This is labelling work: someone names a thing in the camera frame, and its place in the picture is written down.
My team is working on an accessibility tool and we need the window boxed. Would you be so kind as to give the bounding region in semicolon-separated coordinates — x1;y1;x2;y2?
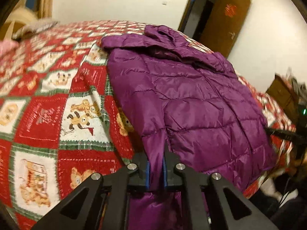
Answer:
26;0;37;13

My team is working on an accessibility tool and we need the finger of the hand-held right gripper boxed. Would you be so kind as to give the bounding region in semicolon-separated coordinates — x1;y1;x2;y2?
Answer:
264;126;297;142

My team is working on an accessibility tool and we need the beige patterned curtain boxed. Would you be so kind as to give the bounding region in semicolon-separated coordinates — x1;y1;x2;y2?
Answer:
39;0;54;20

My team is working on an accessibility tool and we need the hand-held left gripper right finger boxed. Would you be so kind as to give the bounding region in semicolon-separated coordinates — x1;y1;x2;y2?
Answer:
163;141;279;230

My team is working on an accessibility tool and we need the red bear-print blanket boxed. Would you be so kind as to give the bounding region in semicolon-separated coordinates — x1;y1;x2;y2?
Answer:
0;20;298;230

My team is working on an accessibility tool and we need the purple down jacket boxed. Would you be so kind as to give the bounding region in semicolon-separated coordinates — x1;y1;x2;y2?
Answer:
100;25;277;230

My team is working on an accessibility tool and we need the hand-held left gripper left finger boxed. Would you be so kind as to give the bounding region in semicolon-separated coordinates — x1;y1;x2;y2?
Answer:
31;152;151;230

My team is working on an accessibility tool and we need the cream wooden headboard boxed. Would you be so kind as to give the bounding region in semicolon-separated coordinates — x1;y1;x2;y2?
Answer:
0;5;40;41

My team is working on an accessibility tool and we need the grey patterned pillow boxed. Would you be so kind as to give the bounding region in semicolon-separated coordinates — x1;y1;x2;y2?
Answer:
12;20;59;40

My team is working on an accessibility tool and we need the pink cloth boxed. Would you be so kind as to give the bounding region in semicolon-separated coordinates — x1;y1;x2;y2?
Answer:
0;39;19;56

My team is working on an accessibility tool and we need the brown wooden cabinet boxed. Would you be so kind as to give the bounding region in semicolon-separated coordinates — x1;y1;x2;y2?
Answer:
265;73;300;125

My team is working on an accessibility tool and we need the grey clutter pile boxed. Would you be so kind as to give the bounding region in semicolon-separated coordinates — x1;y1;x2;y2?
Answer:
285;67;307;90

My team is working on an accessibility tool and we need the brown wooden door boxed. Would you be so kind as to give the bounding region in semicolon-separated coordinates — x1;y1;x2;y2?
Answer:
199;0;252;58

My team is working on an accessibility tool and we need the dark door frame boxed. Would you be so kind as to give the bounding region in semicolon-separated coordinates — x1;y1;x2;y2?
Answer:
177;0;227;39

